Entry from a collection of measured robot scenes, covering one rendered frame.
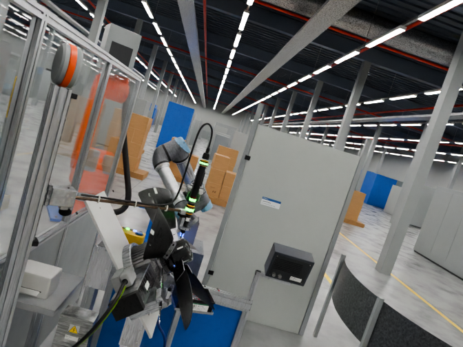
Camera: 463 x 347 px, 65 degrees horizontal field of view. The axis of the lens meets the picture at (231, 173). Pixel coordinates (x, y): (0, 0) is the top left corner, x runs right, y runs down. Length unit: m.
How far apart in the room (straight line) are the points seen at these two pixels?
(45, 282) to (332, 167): 2.83
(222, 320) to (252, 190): 1.59
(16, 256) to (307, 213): 2.84
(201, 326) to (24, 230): 1.34
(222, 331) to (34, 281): 1.21
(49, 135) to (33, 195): 0.24
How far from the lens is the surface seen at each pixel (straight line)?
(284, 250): 2.31
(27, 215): 1.58
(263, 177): 3.68
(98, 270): 1.84
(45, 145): 1.51
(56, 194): 1.57
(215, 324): 2.51
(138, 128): 9.67
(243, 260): 3.87
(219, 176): 9.30
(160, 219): 1.58
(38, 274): 1.89
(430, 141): 8.33
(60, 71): 1.46
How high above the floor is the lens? 1.82
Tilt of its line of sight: 6 degrees down
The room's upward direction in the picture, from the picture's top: 18 degrees clockwise
